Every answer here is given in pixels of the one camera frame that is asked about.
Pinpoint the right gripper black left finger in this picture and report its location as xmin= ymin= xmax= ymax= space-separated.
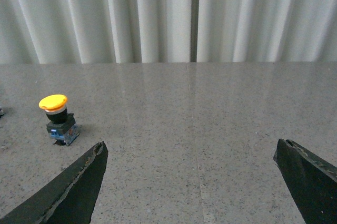
xmin=1 ymin=142 xmax=108 ymax=223

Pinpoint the white pleated curtain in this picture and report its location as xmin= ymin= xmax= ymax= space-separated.
xmin=1 ymin=0 xmax=336 ymax=64

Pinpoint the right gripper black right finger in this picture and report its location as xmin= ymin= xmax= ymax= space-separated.
xmin=273 ymin=139 xmax=336 ymax=223

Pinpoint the yellow mushroom push button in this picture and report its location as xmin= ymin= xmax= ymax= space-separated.
xmin=38 ymin=94 xmax=80 ymax=146

